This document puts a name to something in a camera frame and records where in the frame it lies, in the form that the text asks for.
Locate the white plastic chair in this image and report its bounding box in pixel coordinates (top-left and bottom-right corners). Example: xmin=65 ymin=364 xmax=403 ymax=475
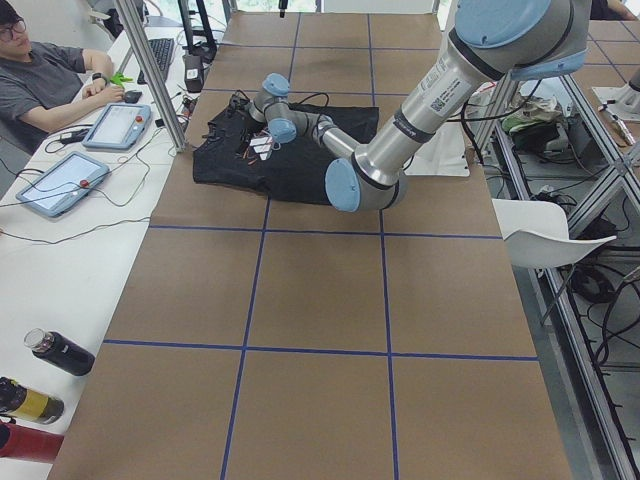
xmin=492 ymin=199 xmax=617 ymax=269

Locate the black graphic t-shirt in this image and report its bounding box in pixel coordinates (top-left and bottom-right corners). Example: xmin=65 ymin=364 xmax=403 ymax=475
xmin=192 ymin=99 xmax=380 ymax=206

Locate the seated person grey shirt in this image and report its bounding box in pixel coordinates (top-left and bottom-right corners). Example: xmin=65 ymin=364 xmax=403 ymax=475
xmin=1 ymin=1 xmax=125 ymax=154

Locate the teach pendant tablet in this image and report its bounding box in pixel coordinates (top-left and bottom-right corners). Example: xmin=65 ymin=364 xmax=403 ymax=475
xmin=82 ymin=103 xmax=152 ymax=151
xmin=16 ymin=152 xmax=111 ymax=218

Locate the black computer mouse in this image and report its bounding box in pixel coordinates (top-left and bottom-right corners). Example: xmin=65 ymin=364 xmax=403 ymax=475
xmin=123 ymin=90 xmax=142 ymax=104

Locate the aluminium frame post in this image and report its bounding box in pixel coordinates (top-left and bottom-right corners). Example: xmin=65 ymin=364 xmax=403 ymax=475
xmin=115 ymin=0 xmax=187 ymax=153

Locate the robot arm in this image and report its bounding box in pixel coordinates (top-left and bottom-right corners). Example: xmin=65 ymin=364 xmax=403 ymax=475
xmin=246 ymin=0 xmax=591 ymax=212

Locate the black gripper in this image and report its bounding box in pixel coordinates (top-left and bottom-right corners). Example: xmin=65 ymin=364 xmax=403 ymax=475
xmin=225 ymin=90 xmax=252 ymax=119

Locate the yellow black bottle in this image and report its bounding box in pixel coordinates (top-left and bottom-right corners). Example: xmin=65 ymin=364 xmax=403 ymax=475
xmin=1 ymin=377 xmax=65 ymax=425

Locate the red bottle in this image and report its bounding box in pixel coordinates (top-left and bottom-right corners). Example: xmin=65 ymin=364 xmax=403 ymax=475
xmin=1 ymin=422 xmax=64 ymax=464

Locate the far teach pendant tablet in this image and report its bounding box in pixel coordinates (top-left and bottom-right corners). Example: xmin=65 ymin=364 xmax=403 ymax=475
xmin=82 ymin=103 xmax=152 ymax=151

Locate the black keyboard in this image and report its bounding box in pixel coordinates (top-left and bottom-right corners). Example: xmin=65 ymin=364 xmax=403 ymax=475
xmin=148 ymin=38 xmax=175 ymax=81

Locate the near teach pendant tablet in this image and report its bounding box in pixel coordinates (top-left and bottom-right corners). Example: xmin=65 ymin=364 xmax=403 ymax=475
xmin=16 ymin=152 xmax=111 ymax=218

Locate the black water bottle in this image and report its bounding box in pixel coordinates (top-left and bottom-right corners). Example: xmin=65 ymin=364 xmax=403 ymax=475
xmin=24 ymin=328 xmax=95 ymax=376

